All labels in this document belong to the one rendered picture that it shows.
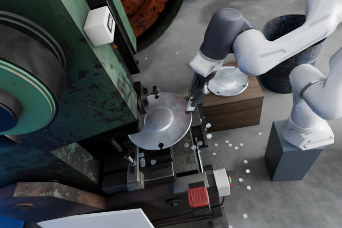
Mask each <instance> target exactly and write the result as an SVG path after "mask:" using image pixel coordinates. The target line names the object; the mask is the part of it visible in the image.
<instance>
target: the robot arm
mask: <svg viewBox="0 0 342 228"><path fill-rule="evenodd" d="M305 19H306V22H305V23H304V24H303V25H302V26H300V27H299V28H297V29H295V30H293V31H291V32H290V33H288V34H286V35H284V36H282V37H280V38H278V39H276V40H274V41H268V40H267V39H266V38H265V36H264V35H263V34H262V33H261V31H260V30H259V28H258V27H257V26H256V25H255V24H254V23H252V22H249V21H248V20H246V19H245V18H244V17H243V16H242V14H241V12H239V11H238V10H237V9H232V8H223V9H219V10H217V11H216V12H215V13H214V14H213V16H212V18H211V20H210V22H209V24H208V27H207V29H206V32H205V34H204V41H203V43H202V44H201V46H200V48H199V51H198V52H197V54H196V56H195V57H194V58H193V59H192V61H191V62H190V63H189V66H188V67H189V68H190V69H191V70H193V71H194V75H193V80H192V84H191V88H190V92H191V94H190V95H191V97H190V99H189V102H188V104H187V107H186V109H187V111H194V109H195V106H196V104H200V103H201V102H202V101H203V99H204V98H205V97H206V95H207V94H209V91H208V90H207V86H208V85H209V81H210V80H211V79H213V78H214V77H215V75H216V73H217V71H218V70H219V69H220V68H221V66H222V64H223V62H224V60H225V58H226V56H227V55H228V53H233V54H234V56H235V59H236V61H237V64H238V67H239V70H240V71H241V72H243V73H245V74H247V75H254V76H258V75H261V74H263V73H266V72H267V71H269V70H270V69H272V68H273V67H275V66H276V65H278V64H279V63H281V62H282V61H284V60H286V59H288V58H290V57H291V56H293V55H295V54H297V53H299V52H300V51H302V50H304V49H306V48H308V47H310V46H311V45H313V44H315V43H317V42H319V41H320V40H322V39H324V38H326V37H328V36H329V35H330V34H331V33H333V32H334V31H335V29H336V26H337V25H338V24H339V23H340V22H342V0H308V1H307V4H306V7H305ZM329 66H330V72H329V75H328V77H327V78H326V77H325V76H324V75H323V74H322V73H321V72H320V71H319V70H318V69H317V68H315V67H313V66H312V65H310V64H302V65H299V66H297V67H295V68H294V69H293V70H292V71H291V73H290V75H289V79H290V82H291V86H292V93H293V108H292V111H291V112H290V115H289V117H288V121H287V122H286V124H285V125H283V127H282V130H281V133H282V135H283V137H284V139H285V140H286V141H287V142H289V143H290V144H292V145H294V146H296V147H298V148H299V149H301V150H302V151H304V150H309V149H313V148H317V147H321V146H325V145H329V144H332V143H334V135H333V132H332V130H331V128H330V127H329V125H328V124H327V122H326V121H325V120H327V121H331V120H336V119H339V118H341V117H342V47H341V48H340V49H339V50H338V51H337V52H336V53H335V54H334V55H333V56H331V58H330V60H329Z"/></svg>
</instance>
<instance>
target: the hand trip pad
mask: <svg viewBox="0 0 342 228"><path fill-rule="evenodd" d="M187 199H188V204H189V206H190V207H192V208H197V207H203V206H206V205H208V204H209V196H208V191H207V189H206V187H204V186H201V187H196V188H190V189H188V191H187Z"/></svg>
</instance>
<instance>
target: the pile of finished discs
mask: <svg viewBox="0 0 342 228"><path fill-rule="evenodd" d="M247 85H248V76H247V74H245V73H243V72H241V71H240V70H239V68H236V67H233V66H223V67H221V68H220V69H219V70H218V71H217V73H216V75H215V77H214V78H213V79H211V80H210V81H209V85H208V86H207V87H208V89H209V91H210V92H212V93H213V94H215V95H217V96H221V97H231V96H235V95H238V94H240V93H241V92H243V91H244V90H245V89H246V87H247Z"/></svg>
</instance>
